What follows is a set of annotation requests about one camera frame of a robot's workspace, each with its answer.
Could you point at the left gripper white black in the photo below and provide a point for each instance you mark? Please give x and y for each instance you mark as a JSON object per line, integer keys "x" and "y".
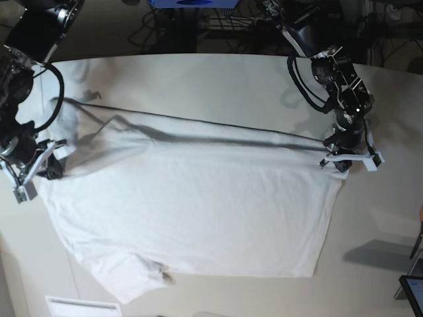
{"x": 344, "y": 148}

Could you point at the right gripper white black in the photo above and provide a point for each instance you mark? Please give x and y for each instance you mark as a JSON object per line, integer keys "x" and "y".
{"x": 23, "y": 159}

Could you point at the white T-shirt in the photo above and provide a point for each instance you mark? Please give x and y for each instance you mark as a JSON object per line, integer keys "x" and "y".
{"x": 145, "y": 195}

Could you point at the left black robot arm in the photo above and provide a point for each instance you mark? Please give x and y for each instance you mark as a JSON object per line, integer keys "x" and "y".
{"x": 313, "y": 35}

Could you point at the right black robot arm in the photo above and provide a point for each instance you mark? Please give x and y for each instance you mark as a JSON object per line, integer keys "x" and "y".
{"x": 32, "y": 41}

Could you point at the white paper sheet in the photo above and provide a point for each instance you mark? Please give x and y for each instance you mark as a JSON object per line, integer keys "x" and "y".
{"x": 70, "y": 307}

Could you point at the tablet on stand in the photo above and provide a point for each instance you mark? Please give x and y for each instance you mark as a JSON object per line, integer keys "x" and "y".
{"x": 411, "y": 286}

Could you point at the blue box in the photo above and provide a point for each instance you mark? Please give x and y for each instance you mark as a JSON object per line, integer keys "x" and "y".
{"x": 171, "y": 4}

